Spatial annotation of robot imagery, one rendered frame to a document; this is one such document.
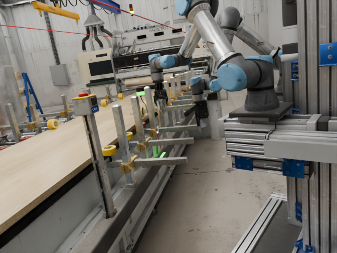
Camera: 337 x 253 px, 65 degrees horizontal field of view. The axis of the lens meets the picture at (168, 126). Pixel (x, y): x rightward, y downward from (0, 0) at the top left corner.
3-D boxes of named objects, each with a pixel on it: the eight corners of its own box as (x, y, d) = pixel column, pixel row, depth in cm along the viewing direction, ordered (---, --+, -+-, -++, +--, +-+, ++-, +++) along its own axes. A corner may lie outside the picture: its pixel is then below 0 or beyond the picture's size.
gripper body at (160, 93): (155, 101, 161) (152, 81, 158) (154, 100, 169) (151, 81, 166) (168, 99, 161) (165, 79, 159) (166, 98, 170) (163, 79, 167)
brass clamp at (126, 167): (140, 163, 145) (138, 154, 144) (131, 173, 133) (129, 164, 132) (129, 163, 147) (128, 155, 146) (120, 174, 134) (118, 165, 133)
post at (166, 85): (175, 134, 235) (168, 80, 224) (175, 135, 232) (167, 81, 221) (172, 135, 236) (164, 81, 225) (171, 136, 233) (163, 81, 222)
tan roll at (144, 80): (208, 76, 401) (207, 68, 398) (207, 77, 390) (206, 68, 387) (122, 87, 439) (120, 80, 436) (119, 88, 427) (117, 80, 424)
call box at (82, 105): (100, 112, 107) (96, 93, 105) (91, 116, 101) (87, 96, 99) (85, 114, 109) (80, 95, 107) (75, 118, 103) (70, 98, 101)
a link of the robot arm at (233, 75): (267, 76, 108) (204, -20, 123) (242, 82, 100) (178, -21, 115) (248, 92, 118) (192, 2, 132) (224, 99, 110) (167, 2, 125)
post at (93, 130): (117, 211, 117) (95, 112, 106) (112, 218, 112) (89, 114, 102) (108, 211, 118) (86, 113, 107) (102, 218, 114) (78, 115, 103)
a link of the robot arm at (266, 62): (280, 83, 117) (279, 51, 114) (261, 89, 110) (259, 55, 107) (257, 83, 127) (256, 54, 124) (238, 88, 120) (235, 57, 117)
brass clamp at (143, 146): (152, 144, 168) (151, 136, 167) (146, 152, 156) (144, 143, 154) (143, 145, 170) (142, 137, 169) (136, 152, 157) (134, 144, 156)
